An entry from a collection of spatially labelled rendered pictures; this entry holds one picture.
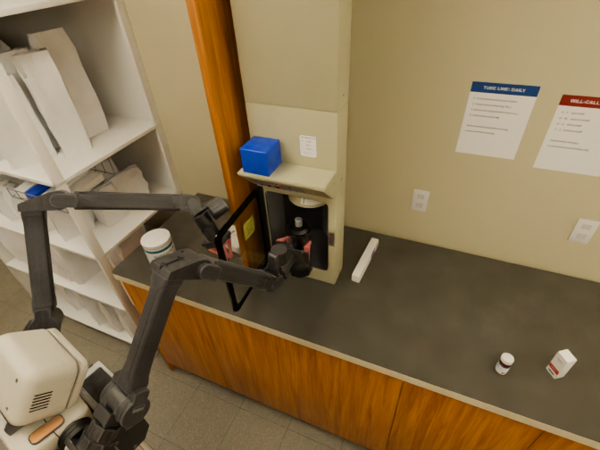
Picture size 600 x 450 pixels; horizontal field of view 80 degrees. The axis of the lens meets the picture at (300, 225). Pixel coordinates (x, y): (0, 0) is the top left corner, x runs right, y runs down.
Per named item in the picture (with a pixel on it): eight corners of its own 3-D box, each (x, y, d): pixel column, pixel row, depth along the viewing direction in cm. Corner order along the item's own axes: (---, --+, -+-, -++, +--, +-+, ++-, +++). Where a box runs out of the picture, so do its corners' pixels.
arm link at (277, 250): (254, 282, 129) (273, 292, 125) (251, 258, 122) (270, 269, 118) (276, 262, 137) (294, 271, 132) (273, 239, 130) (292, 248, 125)
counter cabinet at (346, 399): (225, 293, 277) (198, 197, 220) (524, 391, 209) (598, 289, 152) (169, 370, 230) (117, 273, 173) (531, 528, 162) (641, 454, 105)
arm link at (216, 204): (180, 200, 129) (185, 202, 121) (207, 183, 132) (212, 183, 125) (200, 227, 133) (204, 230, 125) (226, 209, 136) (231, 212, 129)
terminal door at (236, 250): (269, 261, 162) (257, 187, 137) (235, 314, 140) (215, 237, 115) (267, 261, 162) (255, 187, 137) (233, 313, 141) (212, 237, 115)
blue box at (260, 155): (256, 158, 129) (254, 135, 124) (281, 162, 126) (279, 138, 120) (243, 172, 122) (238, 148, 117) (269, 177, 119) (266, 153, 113)
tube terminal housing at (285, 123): (290, 232, 184) (277, 78, 135) (352, 247, 173) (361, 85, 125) (268, 266, 167) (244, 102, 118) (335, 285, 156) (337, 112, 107)
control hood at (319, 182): (255, 179, 137) (252, 156, 131) (337, 195, 126) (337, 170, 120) (240, 195, 129) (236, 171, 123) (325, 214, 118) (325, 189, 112)
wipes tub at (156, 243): (162, 248, 180) (154, 225, 170) (184, 254, 176) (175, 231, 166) (145, 266, 171) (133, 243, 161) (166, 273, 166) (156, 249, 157)
